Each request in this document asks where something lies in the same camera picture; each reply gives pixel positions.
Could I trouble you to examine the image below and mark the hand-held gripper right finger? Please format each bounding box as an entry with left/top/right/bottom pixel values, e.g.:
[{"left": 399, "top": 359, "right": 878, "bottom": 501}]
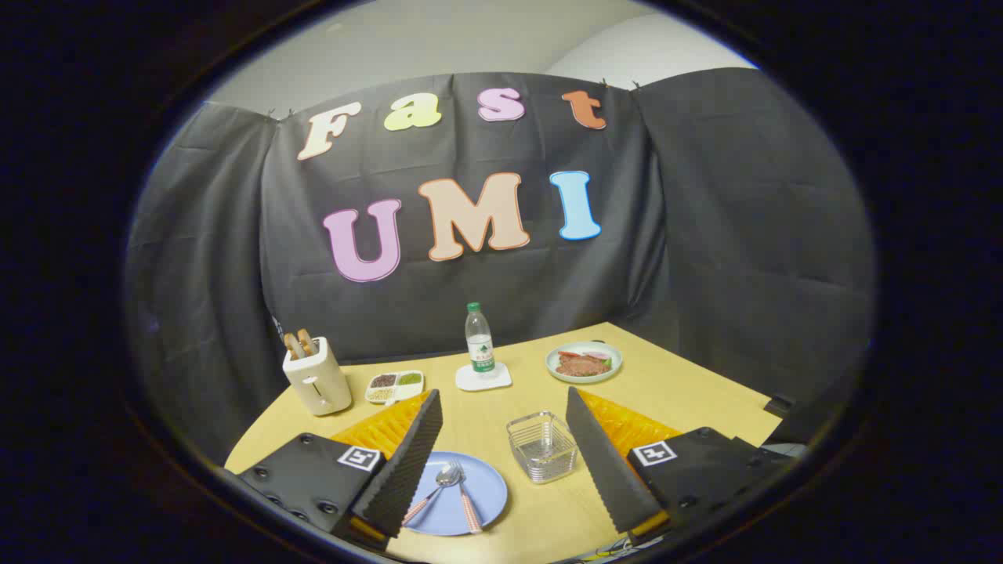
[{"left": 566, "top": 386, "right": 792, "bottom": 547}]

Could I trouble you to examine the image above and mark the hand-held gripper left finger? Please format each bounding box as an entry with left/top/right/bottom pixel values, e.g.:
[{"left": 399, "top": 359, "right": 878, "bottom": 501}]
[{"left": 235, "top": 389, "right": 444, "bottom": 549}]

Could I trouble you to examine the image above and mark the spoon with checkered handle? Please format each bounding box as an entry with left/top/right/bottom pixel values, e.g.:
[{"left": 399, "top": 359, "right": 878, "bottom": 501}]
[{"left": 402, "top": 468, "right": 463, "bottom": 527}]

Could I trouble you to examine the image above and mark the fork with checkered handle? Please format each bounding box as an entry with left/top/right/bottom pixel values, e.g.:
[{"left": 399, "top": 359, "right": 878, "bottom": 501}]
[{"left": 451, "top": 462, "right": 483, "bottom": 535}]

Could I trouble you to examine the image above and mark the white divided snack dish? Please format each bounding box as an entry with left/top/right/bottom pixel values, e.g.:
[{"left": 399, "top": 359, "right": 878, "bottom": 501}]
[{"left": 365, "top": 371, "right": 425, "bottom": 405}]

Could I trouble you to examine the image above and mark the blue plate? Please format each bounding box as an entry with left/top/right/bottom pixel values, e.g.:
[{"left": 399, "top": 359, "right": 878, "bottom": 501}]
[{"left": 401, "top": 451, "right": 509, "bottom": 537}]

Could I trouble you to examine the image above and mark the green plate with food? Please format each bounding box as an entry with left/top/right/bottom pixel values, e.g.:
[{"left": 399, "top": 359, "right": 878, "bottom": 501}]
[{"left": 545, "top": 342, "right": 624, "bottom": 385}]

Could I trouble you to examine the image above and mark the white square coaster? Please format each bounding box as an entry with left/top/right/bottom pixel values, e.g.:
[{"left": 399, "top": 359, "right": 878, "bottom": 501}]
[{"left": 455, "top": 362, "right": 513, "bottom": 392}]

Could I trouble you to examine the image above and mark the cream toaster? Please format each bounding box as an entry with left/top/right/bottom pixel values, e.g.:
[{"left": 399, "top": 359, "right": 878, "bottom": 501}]
[{"left": 282, "top": 337, "right": 353, "bottom": 416}]

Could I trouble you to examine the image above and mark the clear water bottle green cap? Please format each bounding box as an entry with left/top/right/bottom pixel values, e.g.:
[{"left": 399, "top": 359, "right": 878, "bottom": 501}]
[{"left": 465, "top": 302, "right": 496, "bottom": 374}]

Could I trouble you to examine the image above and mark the metal wire basket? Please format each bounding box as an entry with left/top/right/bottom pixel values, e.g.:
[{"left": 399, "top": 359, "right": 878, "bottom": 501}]
[{"left": 505, "top": 411, "right": 579, "bottom": 484}]

